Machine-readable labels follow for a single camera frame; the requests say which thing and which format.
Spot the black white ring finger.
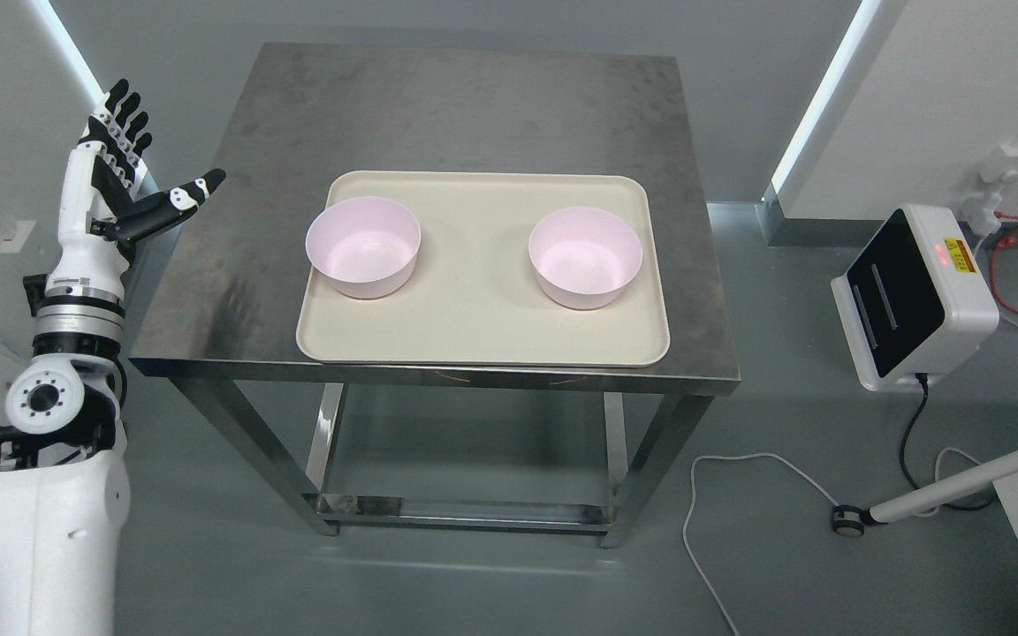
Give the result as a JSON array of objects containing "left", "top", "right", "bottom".
[{"left": 110, "top": 111, "right": 149, "bottom": 178}]

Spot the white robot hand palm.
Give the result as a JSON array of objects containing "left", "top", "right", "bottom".
[{"left": 51, "top": 141, "right": 129, "bottom": 287}]

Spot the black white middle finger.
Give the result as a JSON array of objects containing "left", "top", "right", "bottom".
[{"left": 98, "top": 90, "right": 142, "bottom": 164}]

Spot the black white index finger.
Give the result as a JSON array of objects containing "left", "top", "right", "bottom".
[{"left": 78, "top": 78, "right": 130, "bottom": 148}]

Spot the black white thumb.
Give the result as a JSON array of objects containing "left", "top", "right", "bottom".
[{"left": 92, "top": 169, "right": 227, "bottom": 243}]

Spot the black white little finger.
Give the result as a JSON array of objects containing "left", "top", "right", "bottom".
[{"left": 120, "top": 132, "right": 153, "bottom": 192}]

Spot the pink bowl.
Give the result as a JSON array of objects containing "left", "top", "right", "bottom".
[
  {"left": 304, "top": 196, "right": 422, "bottom": 300},
  {"left": 527, "top": 206, "right": 645, "bottom": 310}
]

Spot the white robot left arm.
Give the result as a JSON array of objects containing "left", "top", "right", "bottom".
[{"left": 0, "top": 79, "right": 226, "bottom": 635}]

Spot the steel table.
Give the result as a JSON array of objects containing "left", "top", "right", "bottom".
[{"left": 130, "top": 42, "right": 741, "bottom": 550}]

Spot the beige plastic tray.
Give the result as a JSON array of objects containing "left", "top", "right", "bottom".
[{"left": 296, "top": 170, "right": 670, "bottom": 367}]

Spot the white wheeled stand leg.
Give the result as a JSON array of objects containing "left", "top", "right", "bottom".
[{"left": 831, "top": 450, "right": 1018, "bottom": 538}]

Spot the white black box device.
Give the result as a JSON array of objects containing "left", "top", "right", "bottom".
[{"left": 831, "top": 204, "right": 1000, "bottom": 393}]

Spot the white floor cable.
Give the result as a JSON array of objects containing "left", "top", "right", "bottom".
[{"left": 681, "top": 446, "right": 991, "bottom": 636}]

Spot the black power cable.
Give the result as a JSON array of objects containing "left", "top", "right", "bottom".
[{"left": 898, "top": 374, "right": 996, "bottom": 511}]

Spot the white wall socket plug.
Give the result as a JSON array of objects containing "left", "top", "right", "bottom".
[{"left": 959, "top": 142, "right": 1018, "bottom": 242}]

